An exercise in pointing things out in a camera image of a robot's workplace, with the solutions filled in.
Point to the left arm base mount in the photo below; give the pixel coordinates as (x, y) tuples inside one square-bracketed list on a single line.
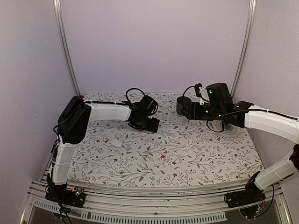
[(66, 197)]

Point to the white oval earbud case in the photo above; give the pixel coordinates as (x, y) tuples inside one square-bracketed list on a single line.
[(116, 142)]

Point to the left aluminium frame post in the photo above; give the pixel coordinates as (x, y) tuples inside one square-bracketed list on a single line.
[(65, 47)]

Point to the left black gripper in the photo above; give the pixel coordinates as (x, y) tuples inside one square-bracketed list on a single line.
[(153, 127)]

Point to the aluminium frame post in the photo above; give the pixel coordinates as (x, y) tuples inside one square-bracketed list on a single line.
[(65, 47), (245, 45)]

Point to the right aluminium frame post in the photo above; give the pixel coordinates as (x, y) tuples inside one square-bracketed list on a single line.
[(245, 45)]

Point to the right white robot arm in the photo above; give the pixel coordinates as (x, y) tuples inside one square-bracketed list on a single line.
[(215, 103)]

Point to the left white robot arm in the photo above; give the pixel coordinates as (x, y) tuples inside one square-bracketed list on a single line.
[(72, 127)]

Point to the floral patterned table mat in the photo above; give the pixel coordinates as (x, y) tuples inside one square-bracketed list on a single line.
[(195, 155)]

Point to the dark grey mug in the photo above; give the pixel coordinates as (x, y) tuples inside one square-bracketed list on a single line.
[(182, 101)]

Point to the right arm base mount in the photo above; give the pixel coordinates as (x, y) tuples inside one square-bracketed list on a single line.
[(243, 197)]

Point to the white ringed coaster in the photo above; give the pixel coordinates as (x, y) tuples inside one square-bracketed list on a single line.
[(229, 131)]

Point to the front aluminium rail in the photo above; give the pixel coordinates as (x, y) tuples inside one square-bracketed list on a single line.
[(107, 204)]

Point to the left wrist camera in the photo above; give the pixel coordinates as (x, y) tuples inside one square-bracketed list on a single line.
[(148, 105)]

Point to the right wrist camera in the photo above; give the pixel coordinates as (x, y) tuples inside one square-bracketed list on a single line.
[(201, 92)]

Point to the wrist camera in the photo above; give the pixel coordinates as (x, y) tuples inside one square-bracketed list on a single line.
[(201, 92), (148, 105)]

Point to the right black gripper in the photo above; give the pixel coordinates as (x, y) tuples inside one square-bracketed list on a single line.
[(195, 107)]

